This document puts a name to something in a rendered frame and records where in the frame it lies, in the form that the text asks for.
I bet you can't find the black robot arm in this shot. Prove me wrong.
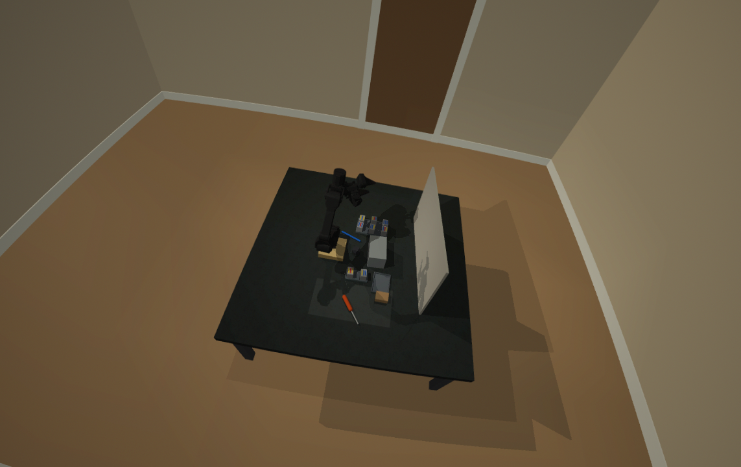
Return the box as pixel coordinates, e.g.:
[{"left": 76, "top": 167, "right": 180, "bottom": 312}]
[{"left": 314, "top": 168, "right": 362, "bottom": 254}]

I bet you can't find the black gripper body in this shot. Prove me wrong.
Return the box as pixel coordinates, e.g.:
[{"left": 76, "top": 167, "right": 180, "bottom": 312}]
[{"left": 344, "top": 173, "right": 366, "bottom": 197}]

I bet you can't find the orange-handled screwdriver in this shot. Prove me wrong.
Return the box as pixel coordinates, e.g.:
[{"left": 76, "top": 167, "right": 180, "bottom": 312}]
[{"left": 342, "top": 295, "right": 359, "bottom": 324}]

